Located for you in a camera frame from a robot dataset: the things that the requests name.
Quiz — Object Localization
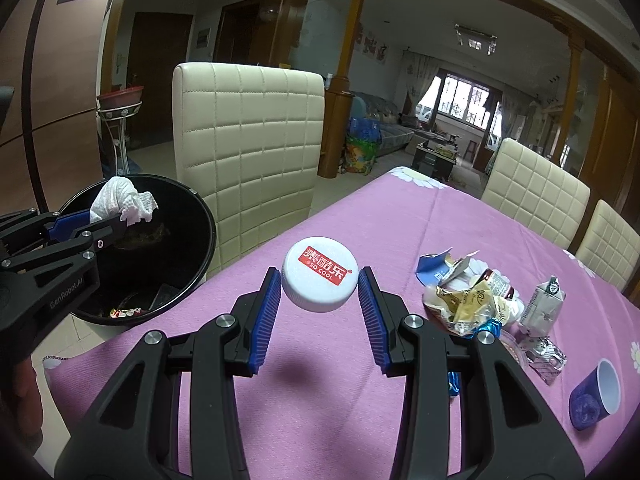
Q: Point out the wooden column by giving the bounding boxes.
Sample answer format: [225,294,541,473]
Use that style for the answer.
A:
[319,0,369,179]

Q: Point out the ceiling lamp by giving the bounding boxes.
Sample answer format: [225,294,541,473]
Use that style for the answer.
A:
[454,23,498,55]

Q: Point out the white metal plant stand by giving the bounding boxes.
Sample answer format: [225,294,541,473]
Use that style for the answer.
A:
[96,102,146,177]

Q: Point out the cream quilted dining chair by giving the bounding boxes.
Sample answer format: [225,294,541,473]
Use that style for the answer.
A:
[575,199,640,291]
[171,61,327,276]
[481,137,592,251]

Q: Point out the black round trash bin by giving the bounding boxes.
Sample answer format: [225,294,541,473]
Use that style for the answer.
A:
[50,174,218,328]

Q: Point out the coffee table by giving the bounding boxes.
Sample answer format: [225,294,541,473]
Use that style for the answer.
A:
[412,137,459,181]

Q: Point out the colourful printed bag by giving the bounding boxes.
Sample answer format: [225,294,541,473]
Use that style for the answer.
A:
[342,117,381,176]

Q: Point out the barred window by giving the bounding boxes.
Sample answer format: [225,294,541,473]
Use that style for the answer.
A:
[420,74,503,136]

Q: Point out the red flower pot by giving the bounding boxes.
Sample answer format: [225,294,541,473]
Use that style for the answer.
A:
[97,86,145,110]

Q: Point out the purple flowered tablecloth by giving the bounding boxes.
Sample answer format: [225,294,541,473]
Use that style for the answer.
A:
[42,166,640,480]

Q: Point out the silver foil wrapper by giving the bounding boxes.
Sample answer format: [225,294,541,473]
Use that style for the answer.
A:
[522,337,569,386]

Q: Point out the white milk carton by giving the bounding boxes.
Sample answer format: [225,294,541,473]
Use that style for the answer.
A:
[520,275,569,337]

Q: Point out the crumpled gold wrapper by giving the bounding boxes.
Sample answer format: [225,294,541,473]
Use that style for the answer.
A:
[422,280,506,337]

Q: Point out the dark wooden door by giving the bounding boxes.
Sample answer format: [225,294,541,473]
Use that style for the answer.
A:
[127,11,194,149]

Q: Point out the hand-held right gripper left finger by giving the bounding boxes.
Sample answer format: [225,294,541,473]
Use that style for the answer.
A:
[52,266,283,480]

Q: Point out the torn blue paper box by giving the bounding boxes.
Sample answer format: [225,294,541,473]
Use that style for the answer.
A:
[417,247,454,286]

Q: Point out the wall picture stickers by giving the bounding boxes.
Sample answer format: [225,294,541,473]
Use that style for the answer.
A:
[352,30,389,61]

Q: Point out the white tissue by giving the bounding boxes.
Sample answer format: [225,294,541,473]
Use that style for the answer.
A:
[89,176,160,226]

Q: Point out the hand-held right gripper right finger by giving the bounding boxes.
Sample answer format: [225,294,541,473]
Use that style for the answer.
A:
[357,266,587,480]

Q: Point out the brown snack wrapper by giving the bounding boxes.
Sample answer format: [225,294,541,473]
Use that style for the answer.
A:
[479,268,514,302]

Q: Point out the white bottle cap red label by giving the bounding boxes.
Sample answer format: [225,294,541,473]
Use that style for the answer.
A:
[281,236,360,312]

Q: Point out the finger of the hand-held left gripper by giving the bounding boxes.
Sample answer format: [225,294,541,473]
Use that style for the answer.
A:
[0,217,132,276]
[0,208,96,262]

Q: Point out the grey sofa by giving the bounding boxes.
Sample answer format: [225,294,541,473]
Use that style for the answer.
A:
[350,91,417,149]

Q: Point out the blue paper cup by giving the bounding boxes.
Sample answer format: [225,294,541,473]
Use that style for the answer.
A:
[569,358,622,432]

